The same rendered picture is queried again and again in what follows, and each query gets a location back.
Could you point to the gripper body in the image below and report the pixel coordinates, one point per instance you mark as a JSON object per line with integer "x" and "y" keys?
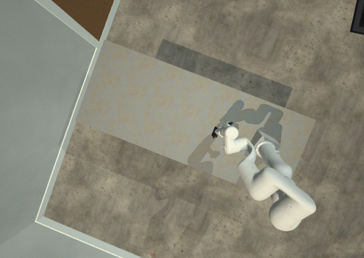
{"x": 217, "y": 131}

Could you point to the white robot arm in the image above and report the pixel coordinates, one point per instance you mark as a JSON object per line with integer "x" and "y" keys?
{"x": 273, "y": 180}

